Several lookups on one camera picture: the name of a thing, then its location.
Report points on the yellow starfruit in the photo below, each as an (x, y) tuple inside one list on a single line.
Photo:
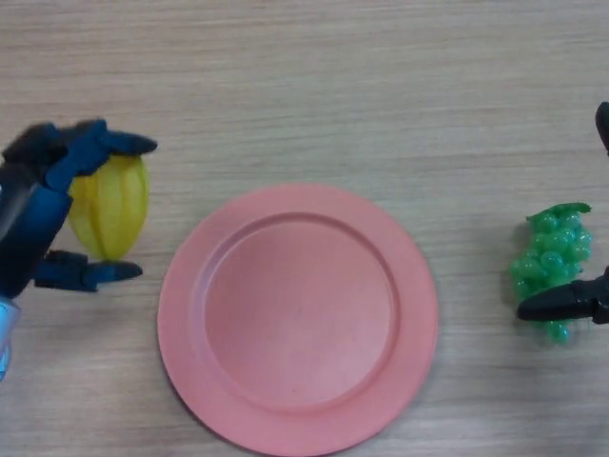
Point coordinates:
[(114, 204)]

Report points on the green grape bunch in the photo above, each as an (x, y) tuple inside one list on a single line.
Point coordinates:
[(552, 243)]

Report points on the pink round plate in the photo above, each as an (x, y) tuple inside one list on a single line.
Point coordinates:
[(297, 319)]

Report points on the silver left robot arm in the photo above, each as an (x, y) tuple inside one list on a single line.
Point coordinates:
[(7, 333)]

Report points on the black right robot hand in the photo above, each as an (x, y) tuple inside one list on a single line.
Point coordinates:
[(556, 304)]

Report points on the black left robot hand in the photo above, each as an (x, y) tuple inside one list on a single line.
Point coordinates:
[(28, 224)]

